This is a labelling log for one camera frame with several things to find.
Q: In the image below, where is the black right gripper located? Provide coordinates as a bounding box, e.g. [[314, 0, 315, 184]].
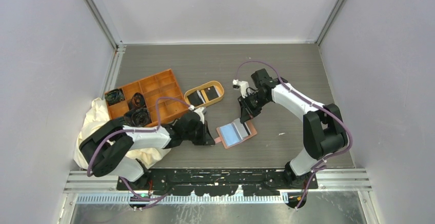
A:
[[238, 92, 270, 124]]

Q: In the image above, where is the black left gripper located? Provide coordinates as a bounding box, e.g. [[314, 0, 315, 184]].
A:
[[183, 120, 214, 145]]

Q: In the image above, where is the black card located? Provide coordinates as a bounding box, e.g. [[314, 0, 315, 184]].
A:
[[187, 90, 204, 107], [204, 86, 220, 101]]

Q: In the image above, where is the oval wooden card tray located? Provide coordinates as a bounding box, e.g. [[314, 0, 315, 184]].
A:
[[184, 80, 225, 108]]

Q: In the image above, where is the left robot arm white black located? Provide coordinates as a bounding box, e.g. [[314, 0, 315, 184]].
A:
[[79, 108, 215, 190]]

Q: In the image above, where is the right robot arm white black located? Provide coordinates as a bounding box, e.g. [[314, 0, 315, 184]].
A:
[[232, 69, 348, 189]]

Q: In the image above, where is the orange compartment tray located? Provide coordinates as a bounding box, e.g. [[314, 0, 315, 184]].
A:
[[106, 69, 188, 127]]

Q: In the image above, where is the dark rolled belt lower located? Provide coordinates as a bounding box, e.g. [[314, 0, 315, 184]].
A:
[[123, 108, 151, 127]]

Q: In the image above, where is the dark rolled belt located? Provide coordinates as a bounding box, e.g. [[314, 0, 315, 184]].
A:
[[104, 88, 125, 106], [128, 92, 147, 111], [123, 108, 151, 127]]

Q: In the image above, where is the dark rolled belt middle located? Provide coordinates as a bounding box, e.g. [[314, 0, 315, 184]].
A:
[[128, 92, 147, 111]]

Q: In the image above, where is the dark rolled belt upper left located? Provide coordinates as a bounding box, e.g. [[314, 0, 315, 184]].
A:
[[104, 88, 125, 106]]

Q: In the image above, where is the cream cloth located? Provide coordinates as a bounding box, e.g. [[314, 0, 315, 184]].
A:
[[73, 97, 171, 170]]

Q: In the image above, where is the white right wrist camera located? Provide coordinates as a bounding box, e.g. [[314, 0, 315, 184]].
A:
[[232, 79, 249, 98]]

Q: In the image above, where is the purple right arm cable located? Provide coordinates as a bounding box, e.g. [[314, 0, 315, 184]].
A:
[[236, 60, 353, 210]]

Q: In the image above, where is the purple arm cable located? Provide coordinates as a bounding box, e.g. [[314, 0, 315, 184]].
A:
[[236, 60, 353, 210], [86, 96, 194, 177]]

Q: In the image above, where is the black mounting base plate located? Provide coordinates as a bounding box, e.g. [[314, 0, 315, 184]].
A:
[[130, 168, 318, 197]]

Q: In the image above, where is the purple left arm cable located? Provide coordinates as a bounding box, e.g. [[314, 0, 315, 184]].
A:
[[86, 96, 194, 177]]

